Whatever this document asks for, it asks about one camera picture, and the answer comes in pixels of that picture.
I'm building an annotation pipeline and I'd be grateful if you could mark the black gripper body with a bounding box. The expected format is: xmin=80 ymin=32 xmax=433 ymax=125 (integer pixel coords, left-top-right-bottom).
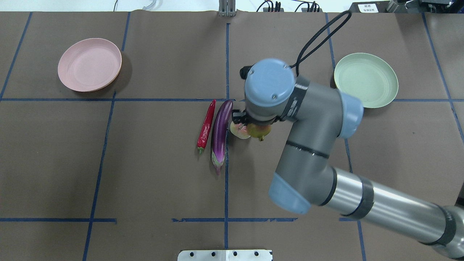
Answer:
xmin=232 ymin=110 xmax=283 ymax=126

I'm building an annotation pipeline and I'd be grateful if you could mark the pink green peach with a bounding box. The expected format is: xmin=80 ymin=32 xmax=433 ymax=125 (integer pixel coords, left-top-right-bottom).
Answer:
xmin=230 ymin=121 xmax=250 ymax=140

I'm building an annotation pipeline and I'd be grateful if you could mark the red pomegranate fruit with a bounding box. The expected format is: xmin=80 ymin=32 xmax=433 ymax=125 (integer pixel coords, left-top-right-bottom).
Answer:
xmin=246 ymin=123 xmax=272 ymax=141

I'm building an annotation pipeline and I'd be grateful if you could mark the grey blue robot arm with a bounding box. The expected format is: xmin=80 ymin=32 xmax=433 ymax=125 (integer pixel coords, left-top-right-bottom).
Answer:
xmin=232 ymin=58 xmax=463 ymax=260

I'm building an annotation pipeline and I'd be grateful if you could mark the purple eggplant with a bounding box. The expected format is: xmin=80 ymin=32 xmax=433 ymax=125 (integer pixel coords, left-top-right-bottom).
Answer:
xmin=211 ymin=99 xmax=233 ymax=176

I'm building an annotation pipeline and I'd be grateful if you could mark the red chili pepper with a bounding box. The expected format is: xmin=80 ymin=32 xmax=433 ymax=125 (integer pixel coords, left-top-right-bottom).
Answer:
xmin=196 ymin=99 xmax=216 ymax=155

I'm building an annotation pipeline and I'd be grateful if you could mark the light green plate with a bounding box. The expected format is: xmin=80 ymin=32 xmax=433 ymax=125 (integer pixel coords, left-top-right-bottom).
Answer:
xmin=334 ymin=53 xmax=399 ymax=109

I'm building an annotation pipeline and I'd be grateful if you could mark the pink plate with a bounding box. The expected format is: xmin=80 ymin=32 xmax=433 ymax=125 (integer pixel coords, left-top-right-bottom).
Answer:
xmin=57 ymin=38 xmax=122 ymax=92

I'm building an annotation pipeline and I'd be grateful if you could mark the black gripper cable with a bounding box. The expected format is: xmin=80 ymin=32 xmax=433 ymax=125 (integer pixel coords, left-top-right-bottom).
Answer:
xmin=239 ymin=10 xmax=352 ymax=79

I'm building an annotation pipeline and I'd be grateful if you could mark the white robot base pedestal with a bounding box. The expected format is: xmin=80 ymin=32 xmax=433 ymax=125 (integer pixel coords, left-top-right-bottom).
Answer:
xmin=177 ymin=249 xmax=274 ymax=261

